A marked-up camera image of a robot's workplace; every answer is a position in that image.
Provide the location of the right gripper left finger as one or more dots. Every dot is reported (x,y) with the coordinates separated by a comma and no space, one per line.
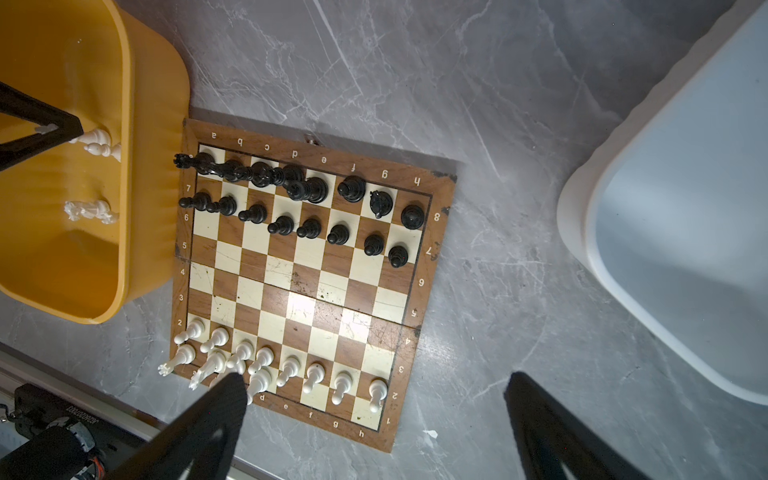
(199,444)

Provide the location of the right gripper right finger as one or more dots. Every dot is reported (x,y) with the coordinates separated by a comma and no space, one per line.
(552,443)

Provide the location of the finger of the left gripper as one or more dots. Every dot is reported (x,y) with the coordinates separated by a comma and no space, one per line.
(53,126)

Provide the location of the wooden chess board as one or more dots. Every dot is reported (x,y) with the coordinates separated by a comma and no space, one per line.
(306,270)

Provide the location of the white king in tray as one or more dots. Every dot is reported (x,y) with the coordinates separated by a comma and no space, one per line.
(94,136)

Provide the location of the white bishop in tray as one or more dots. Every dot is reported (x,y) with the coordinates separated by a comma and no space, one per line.
(104,150)

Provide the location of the white knight in tray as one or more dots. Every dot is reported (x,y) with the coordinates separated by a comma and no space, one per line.
(98,209)

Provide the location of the yellow plastic tray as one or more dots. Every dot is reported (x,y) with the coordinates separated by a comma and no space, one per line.
(94,60)

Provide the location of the white plastic tray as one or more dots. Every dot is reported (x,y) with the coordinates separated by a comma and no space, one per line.
(669,214)

